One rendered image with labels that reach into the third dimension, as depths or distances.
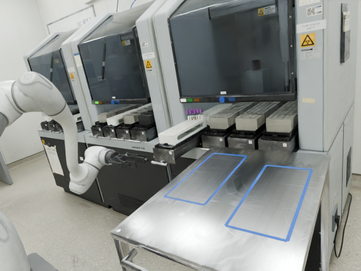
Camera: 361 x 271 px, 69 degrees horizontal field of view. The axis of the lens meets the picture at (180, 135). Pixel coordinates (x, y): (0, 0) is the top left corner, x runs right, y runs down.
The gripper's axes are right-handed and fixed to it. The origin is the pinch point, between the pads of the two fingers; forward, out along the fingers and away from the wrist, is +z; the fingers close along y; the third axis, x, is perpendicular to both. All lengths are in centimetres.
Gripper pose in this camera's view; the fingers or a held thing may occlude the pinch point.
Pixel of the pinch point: (135, 162)
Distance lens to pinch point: 134.5
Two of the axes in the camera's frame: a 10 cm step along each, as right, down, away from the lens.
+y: 6.0, -3.3, 7.3
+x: 1.6, 9.4, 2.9
